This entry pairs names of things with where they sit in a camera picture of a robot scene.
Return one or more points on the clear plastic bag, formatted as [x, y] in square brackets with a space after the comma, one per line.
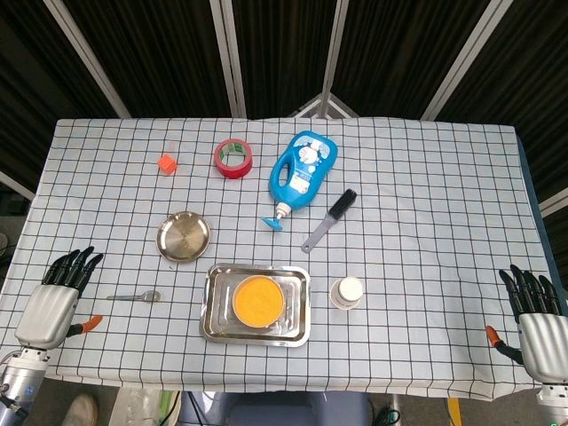
[133, 406]

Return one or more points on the grey brush with black bristles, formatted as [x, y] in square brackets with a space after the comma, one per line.
[324, 226]

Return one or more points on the white bowl of orange powder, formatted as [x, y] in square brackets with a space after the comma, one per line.
[257, 302]

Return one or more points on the small metal spoon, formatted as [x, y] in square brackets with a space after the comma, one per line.
[153, 295]

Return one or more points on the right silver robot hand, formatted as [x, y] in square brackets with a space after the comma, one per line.
[543, 341]

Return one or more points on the beige shoe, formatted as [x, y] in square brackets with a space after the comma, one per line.
[82, 410]

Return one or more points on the round steel plate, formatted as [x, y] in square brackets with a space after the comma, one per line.
[183, 237]

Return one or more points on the rectangular steel tray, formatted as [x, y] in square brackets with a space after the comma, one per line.
[213, 328]

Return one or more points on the white metal stand frame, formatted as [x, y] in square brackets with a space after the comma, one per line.
[326, 106]

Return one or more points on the blue detergent pump bottle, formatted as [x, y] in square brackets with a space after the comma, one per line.
[297, 186]

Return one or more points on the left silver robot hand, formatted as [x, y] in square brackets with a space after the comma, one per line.
[44, 310]

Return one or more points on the black folding screen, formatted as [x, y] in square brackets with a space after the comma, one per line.
[155, 53]

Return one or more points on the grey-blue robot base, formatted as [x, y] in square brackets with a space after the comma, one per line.
[275, 410]

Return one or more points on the red tape roll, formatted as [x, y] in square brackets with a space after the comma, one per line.
[233, 171]

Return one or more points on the orange cube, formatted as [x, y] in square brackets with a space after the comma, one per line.
[167, 163]

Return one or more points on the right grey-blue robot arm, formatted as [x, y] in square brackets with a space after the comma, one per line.
[554, 404]

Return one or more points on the white paper cup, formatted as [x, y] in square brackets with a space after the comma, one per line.
[347, 293]

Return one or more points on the light blue checked tablecloth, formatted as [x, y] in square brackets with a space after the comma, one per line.
[421, 222]

